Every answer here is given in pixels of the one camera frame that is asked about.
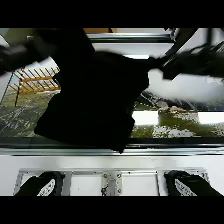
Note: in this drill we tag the silver frame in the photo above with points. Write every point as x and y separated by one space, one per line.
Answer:
66 152

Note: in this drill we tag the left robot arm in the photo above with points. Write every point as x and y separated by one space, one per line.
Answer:
31 186

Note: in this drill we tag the white garment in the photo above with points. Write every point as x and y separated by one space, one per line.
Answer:
199 37

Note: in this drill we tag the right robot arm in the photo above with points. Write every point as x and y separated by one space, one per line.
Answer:
191 187

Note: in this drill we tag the black garment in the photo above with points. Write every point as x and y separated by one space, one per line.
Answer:
93 106
184 35

